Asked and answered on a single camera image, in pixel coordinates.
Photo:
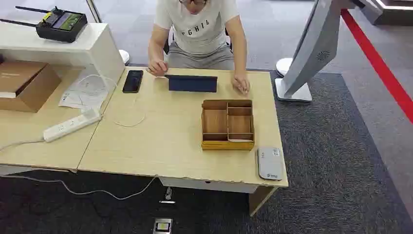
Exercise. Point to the white shelf unit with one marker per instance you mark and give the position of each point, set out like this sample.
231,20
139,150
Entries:
96,48

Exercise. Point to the black-rimmed glasses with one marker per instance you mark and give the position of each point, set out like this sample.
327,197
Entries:
202,1

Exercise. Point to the person's right hand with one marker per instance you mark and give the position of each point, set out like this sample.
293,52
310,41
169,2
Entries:
157,68

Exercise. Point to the black remote controller with antennas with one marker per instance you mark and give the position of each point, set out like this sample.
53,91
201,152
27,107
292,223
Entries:
61,25

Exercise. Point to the person's left hand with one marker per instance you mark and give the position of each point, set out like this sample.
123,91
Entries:
241,83

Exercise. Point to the wooden compartment box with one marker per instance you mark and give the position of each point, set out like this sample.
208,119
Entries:
227,126

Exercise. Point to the black smartphone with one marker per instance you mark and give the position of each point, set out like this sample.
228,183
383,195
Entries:
132,81

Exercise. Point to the grey flat card reader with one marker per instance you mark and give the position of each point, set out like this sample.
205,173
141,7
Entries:
270,163

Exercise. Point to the small metal floor plug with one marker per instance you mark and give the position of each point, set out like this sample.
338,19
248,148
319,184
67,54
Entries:
167,194

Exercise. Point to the brown cardboard box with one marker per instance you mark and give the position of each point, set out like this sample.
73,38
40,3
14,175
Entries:
29,84

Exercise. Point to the white printed paper sheets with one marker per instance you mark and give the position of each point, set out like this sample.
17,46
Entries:
85,93

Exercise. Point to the pale wooden side desk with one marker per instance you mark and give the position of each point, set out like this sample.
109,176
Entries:
48,151

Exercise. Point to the white round base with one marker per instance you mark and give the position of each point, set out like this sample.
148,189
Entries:
124,56
283,65

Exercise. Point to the person's hand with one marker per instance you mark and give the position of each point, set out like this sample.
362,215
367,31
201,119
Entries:
241,83
157,68

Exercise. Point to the dark raised platform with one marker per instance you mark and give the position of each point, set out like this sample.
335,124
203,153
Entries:
393,13

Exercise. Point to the person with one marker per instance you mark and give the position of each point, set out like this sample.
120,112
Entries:
197,29

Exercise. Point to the metal pole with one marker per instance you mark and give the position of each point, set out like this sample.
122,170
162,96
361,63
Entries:
93,11

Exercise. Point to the white power strip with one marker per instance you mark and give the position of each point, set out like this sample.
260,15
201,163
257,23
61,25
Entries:
72,124

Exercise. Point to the silver kiosk stand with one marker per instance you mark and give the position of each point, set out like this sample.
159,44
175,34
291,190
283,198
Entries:
314,48

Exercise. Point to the metal floor socket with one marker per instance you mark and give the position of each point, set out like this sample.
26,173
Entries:
162,226

